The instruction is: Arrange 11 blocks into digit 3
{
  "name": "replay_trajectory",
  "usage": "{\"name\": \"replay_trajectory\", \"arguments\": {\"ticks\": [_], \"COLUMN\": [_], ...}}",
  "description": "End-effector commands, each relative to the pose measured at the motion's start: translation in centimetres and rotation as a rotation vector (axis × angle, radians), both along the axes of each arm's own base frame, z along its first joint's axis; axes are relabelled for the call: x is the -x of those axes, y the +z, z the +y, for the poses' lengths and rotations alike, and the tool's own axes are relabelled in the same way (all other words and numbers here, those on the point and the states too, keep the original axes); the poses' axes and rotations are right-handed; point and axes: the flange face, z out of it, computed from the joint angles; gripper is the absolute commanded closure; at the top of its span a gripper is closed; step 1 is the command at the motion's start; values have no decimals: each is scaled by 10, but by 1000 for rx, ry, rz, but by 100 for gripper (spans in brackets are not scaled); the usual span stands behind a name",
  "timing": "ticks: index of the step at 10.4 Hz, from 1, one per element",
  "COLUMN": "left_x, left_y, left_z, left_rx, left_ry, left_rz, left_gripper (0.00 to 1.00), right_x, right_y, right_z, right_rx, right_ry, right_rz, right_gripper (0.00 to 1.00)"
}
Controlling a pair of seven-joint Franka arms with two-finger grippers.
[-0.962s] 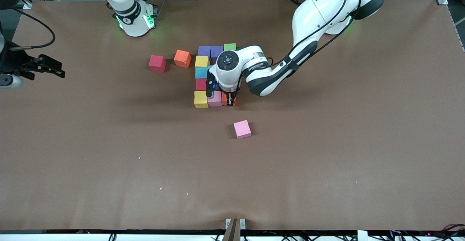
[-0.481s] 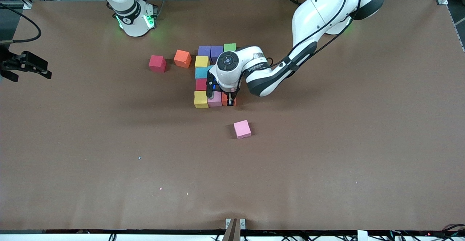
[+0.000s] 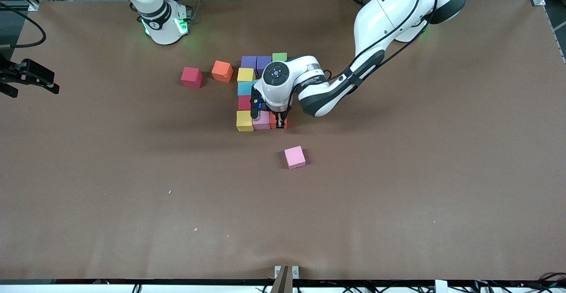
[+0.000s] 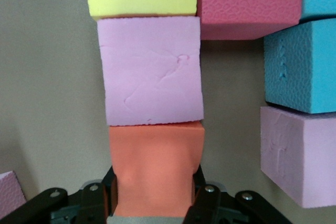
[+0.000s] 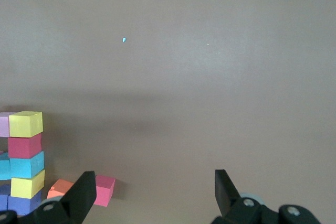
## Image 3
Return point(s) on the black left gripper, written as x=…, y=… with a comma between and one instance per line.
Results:
x=280, y=119

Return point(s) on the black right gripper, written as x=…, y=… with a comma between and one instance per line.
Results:
x=9, y=74

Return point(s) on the light pink foam cube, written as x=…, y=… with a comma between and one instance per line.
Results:
x=295, y=156
x=263, y=121

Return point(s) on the yellow foam cube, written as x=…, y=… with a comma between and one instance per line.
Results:
x=245, y=120
x=246, y=74

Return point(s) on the red foam cube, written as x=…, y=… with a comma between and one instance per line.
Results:
x=191, y=77
x=244, y=103

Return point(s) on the chipped blue foam cube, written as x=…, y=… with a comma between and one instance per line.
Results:
x=244, y=89

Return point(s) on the purple foam cube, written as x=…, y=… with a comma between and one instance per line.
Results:
x=262, y=62
x=249, y=62

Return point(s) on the green foam cube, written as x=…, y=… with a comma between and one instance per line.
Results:
x=279, y=56

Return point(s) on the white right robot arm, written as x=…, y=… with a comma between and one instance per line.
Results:
x=163, y=30

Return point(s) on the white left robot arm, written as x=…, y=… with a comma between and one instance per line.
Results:
x=389, y=14

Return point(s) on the dented orange foam cube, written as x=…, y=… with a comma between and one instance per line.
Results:
x=222, y=71

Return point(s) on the metal table clamp bracket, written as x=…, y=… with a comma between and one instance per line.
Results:
x=286, y=273

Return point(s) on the aluminium table edge rail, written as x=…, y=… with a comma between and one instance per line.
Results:
x=558, y=32

